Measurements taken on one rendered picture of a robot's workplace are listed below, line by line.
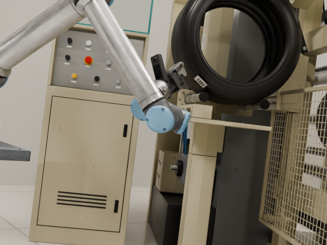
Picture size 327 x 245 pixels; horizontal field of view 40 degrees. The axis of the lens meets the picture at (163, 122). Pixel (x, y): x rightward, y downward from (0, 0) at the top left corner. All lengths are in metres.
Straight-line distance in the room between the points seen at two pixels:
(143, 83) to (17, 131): 3.08
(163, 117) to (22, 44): 0.70
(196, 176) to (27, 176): 2.52
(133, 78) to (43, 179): 1.30
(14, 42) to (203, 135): 1.05
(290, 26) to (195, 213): 1.05
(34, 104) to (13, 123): 0.27
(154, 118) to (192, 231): 1.07
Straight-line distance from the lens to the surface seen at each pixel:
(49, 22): 1.84
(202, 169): 2.39
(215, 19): 2.44
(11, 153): 1.76
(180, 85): 1.83
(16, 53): 1.92
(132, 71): 1.53
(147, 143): 5.23
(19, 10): 4.55
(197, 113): 1.99
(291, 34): 2.12
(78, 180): 2.68
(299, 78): 2.47
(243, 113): 2.40
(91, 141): 2.65
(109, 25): 1.59
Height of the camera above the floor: 0.77
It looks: level
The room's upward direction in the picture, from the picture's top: 7 degrees clockwise
